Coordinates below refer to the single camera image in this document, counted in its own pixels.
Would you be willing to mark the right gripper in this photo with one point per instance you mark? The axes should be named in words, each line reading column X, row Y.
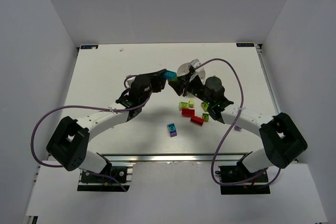
column 189, row 85

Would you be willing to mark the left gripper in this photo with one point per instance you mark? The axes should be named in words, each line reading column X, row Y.
column 157, row 81

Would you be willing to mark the white round divided container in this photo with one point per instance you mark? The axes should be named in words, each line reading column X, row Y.
column 193, row 69

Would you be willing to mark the pale green lego brick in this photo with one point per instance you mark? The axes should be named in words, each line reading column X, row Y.
column 191, row 103

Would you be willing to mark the lime lego plate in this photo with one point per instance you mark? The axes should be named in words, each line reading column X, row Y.
column 183, row 105

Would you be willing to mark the green small lego brick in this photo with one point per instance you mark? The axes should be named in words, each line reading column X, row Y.
column 205, row 117

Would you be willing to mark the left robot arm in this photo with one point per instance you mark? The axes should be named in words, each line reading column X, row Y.
column 69, row 142

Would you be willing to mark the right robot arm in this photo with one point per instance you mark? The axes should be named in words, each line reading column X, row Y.
column 282, row 140

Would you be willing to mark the red flat lego brick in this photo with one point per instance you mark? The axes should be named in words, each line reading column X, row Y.
column 188, row 112

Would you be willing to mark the red stepped lego brick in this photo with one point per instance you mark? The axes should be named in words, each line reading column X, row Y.
column 197, row 120

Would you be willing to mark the teal small lego brick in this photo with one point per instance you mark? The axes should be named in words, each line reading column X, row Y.
column 171, row 127

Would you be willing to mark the right corner label sticker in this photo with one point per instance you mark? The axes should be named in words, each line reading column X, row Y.
column 245, row 44

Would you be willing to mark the corner label sticker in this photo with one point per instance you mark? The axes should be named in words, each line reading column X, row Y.
column 88, row 47
column 245, row 44

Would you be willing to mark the left corner label sticker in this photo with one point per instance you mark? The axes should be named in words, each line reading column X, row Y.
column 88, row 47

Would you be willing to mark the aluminium frame rail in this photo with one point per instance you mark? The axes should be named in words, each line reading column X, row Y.
column 172, row 157

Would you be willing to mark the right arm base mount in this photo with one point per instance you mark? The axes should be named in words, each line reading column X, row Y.
column 234, row 180

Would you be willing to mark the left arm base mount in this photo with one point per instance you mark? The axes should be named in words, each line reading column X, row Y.
column 118, row 179

